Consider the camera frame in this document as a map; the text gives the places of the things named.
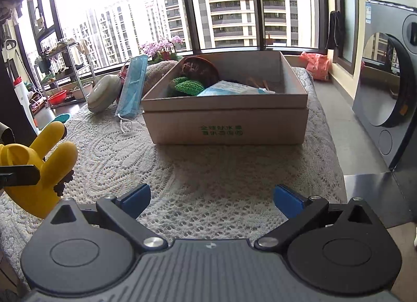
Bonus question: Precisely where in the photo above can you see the blue face mask pack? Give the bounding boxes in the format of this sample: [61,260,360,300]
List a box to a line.
[115,54,148,134]

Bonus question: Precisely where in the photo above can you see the grey round tin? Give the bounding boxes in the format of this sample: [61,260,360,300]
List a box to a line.
[88,74,122,113]

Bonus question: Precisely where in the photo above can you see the white lace tablecloth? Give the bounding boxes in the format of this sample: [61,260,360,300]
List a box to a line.
[0,66,348,283]

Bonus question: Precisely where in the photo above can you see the white spray bottle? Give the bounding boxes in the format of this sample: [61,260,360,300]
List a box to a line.
[14,77,39,135]

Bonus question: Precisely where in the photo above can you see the red plastic basin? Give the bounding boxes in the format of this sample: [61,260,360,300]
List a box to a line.
[48,90,67,106]

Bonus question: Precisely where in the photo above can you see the metal storage rack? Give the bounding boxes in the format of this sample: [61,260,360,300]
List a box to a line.
[34,39,96,109]

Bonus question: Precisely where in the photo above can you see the brown cardboard box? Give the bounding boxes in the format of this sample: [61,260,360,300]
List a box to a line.
[141,51,309,145]

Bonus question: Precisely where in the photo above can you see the dark grey washing machine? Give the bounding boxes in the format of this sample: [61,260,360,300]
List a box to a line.
[353,0,416,169]

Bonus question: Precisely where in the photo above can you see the light blue wipes packet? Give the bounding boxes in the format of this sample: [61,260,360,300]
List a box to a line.
[197,81,275,97]

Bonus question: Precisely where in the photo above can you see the green crochet item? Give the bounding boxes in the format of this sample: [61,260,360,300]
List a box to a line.
[168,76,205,97]

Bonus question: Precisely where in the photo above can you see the pink knitted cloth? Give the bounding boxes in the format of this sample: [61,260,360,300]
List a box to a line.
[142,60,177,96]

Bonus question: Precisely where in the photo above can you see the orange plastic bag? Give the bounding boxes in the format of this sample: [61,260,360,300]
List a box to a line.
[300,52,331,81]

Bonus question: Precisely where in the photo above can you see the brown crochet item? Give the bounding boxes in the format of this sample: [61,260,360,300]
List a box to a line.
[182,56,220,88]

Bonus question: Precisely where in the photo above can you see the pink orchid plant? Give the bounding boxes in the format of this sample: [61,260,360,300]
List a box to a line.
[139,35,183,64]

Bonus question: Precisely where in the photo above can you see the black hanging cloth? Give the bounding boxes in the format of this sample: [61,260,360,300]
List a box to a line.
[326,11,343,49]

